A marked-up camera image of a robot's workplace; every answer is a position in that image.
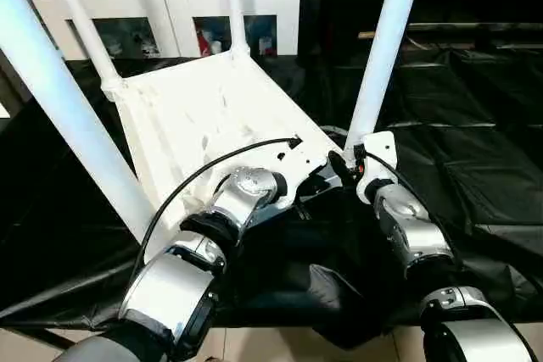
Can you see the black work mat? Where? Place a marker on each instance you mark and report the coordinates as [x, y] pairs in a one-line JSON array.
[[445, 167]]

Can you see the white red mug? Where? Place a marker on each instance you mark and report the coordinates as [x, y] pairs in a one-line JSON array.
[[266, 47]]

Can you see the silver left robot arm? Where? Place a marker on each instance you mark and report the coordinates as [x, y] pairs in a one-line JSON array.
[[250, 184]]

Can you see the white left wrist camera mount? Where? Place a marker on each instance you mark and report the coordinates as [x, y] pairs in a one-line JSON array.
[[301, 154]]

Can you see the white plastic table top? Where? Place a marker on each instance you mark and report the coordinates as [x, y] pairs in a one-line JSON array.
[[191, 103]]

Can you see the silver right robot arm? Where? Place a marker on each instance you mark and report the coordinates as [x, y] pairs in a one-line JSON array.
[[424, 239]]

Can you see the white plastic table leg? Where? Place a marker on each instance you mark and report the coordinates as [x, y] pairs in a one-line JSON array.
[[235, 1], [382, 48], [63, 103], [85, 27]]

